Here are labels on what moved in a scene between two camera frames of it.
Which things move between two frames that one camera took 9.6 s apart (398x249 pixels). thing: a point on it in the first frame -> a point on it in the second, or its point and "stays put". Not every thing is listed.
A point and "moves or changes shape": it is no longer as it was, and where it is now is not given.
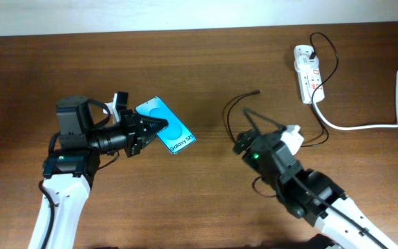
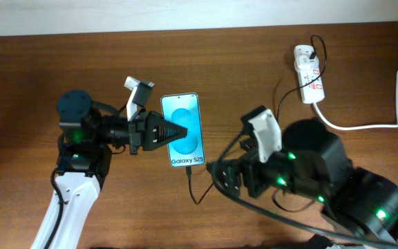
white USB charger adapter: (303, 63) stays put
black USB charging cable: (312, 55) -> (215, 183)
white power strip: (310, 81) stays put
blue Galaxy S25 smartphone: (175, 136) moves or changes shape
